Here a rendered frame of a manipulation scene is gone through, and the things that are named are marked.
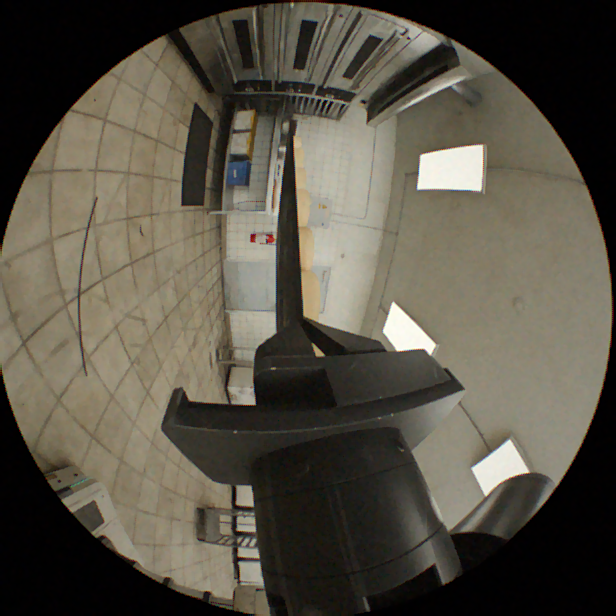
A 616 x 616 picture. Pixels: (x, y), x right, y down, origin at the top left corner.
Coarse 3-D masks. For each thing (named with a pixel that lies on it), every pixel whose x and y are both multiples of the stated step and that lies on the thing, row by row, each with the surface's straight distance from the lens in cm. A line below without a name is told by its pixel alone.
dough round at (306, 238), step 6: (300, 228) 20; (306, 228) 20; (300, 234) 19; (306, 234) 19; (312, 234) 19; (300, 240) 18; (306, 240) 18; (312, 240) 19; (300, 246) 18; (306, 246) 18; (312, 246) 19; (300, 252) 18; (306, 252) 18; (312, 252) 19; (300, 258) 18; (306, 258) 18; (312, 258) 19; (306, 264) 19; (306, 270) 19
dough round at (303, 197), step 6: (300, 192) 23; (306, 192) 23; (300, 198) 22; (306, 198) 22; (300, 204) 22; (306, 204) 22; (300, 210) 22; (306, 210) 22; (300, 216) 22; (306, 216) 22; (300, 222) 22; (306, 222) 23
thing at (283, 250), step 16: (288, 128) 41; (288, 144) 34; (288, 160) 29; (288, 176) 26; (288, 192) 23; (288, 208) 22; (288, 224) 20; (288, 240) 19; (288, 256) 19; (288, 272) 18; (288, 288) 18; (288, 304) 18
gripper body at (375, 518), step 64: (448, 384) 8; (192, 448) 7; (256, 448) 6; (320, 448) 5; (384, 448) 6; (256, 512) 7; (320, 512) 5; (384, 512) 5; (320, 576) 5; (384, 576) 5; (448, 576) 7
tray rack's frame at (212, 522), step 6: (216, 510) 324; (228, 510) 337; (234, 510) 335; (240, 510) 333; (204, 516) 283; (210, 516) 297; (216, 516) 325; (210, 522) 298; (216, 522) 325; (222, 522) 343; (228, 522) 341; (210, 528) 298; (216, 528) 326; (210, 534) 299; (216, 534) 326; (222, 534) 345; (210, 540) 300
